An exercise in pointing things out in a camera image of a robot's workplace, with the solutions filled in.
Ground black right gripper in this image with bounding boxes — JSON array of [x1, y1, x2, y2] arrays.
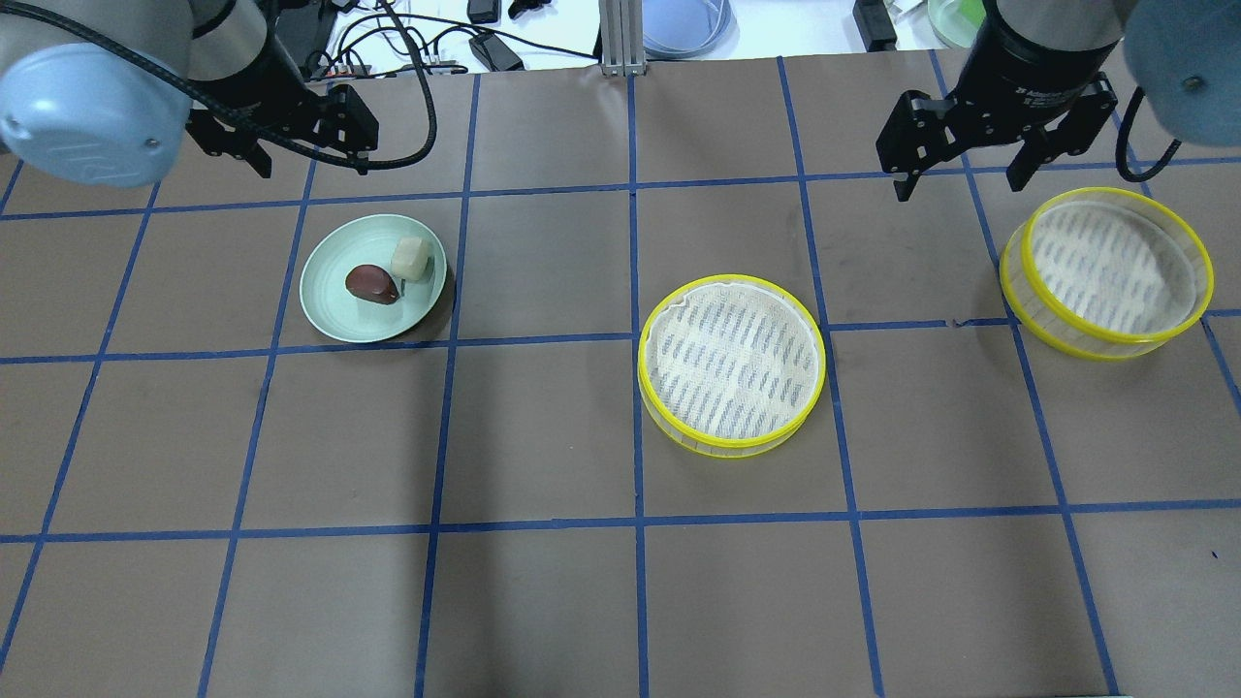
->
[[875, 75, 1118, 202]]

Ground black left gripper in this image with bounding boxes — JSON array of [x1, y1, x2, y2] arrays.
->
[[186, 82, 379, 178]]

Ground white steamed bun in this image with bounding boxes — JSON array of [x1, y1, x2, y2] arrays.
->
[[390, 236, 431, 282]]

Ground yellow steamer basket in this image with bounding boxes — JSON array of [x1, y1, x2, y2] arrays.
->
[[635, 273, 829, 460], [999, 188, 1216, 361]]

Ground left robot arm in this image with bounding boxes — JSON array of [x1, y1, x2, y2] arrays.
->
[[1, 1, 379, 188]]

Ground black device on desk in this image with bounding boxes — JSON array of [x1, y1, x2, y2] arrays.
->
[[851, 0, 897, 53]]

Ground light green plate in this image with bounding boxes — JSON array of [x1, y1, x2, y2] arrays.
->
[[299, 215, 448, 343]]

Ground dark brown bun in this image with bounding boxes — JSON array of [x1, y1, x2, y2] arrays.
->
[[344, 265, 400, 306]]

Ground black power adapter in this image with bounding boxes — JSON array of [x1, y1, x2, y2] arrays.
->
[[468, 34, 525, 72]]

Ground blue round plate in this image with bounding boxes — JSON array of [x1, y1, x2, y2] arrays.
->
[[640, 1, 733, 60]]

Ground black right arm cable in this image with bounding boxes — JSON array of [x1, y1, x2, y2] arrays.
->
[[1114, 87, 1184, 183]]

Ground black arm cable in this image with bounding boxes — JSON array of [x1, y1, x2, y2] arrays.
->
[[0, 0, 439, 174], [1114, 87, 1184, 183]]

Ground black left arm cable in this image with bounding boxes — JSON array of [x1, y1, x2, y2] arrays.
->
[[0, 0, 439, 174]]

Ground aluminium frame post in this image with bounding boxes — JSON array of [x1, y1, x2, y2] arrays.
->
[[598, 0, 648, 77]]

